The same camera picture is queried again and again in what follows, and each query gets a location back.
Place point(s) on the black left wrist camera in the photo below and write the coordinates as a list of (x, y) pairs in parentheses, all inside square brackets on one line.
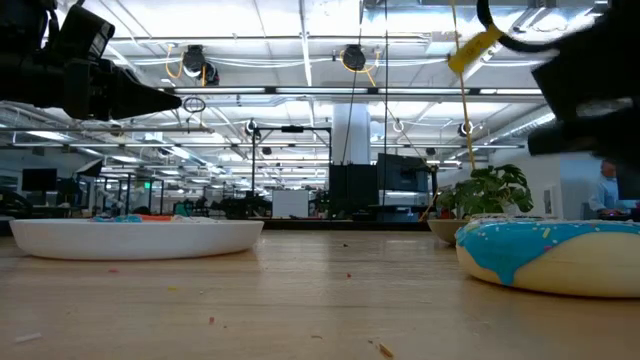
[(82, 35)]

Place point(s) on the long ceiling light bar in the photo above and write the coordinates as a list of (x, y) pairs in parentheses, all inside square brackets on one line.
[(320, 90)]

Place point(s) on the white building pillar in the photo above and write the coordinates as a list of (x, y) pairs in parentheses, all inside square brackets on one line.
[(351, 132)]

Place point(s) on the white round plate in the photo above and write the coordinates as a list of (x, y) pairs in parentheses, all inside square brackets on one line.
[(135, 240)]

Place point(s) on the potted green plant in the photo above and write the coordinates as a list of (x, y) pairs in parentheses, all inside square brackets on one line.
[(487, 192)]

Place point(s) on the black cabinet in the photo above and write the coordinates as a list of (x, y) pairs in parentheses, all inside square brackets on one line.
[(352, 192)]

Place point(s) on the large black printer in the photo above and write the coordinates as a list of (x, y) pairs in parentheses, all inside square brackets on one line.
[(402, 175)]

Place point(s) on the black gantry frame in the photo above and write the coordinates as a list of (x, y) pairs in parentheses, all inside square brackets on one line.
[(253, 170)]

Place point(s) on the small cream bowl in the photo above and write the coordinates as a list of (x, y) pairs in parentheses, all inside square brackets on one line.
[(445, 231)]

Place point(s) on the black computer monitor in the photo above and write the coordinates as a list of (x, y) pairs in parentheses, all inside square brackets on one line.
[(629, 185), (39, 179)]

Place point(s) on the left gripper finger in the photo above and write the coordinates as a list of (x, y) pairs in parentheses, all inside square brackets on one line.
[(135, 100)]

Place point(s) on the person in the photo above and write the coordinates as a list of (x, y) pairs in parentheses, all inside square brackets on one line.
[(606, 192)]

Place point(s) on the blue iced donut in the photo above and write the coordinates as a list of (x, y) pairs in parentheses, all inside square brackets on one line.
[(115, 219), (565, 265)]

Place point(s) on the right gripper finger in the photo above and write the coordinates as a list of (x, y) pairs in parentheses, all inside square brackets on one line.
[(590, 140)]

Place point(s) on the black table frame rail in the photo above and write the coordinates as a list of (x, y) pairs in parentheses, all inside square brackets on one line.
[(345, 225)]

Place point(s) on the white board panel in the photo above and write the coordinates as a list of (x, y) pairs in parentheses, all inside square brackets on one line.
[(290, 203)]

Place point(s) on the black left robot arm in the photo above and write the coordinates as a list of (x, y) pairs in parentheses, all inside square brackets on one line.
[(22, 75)]

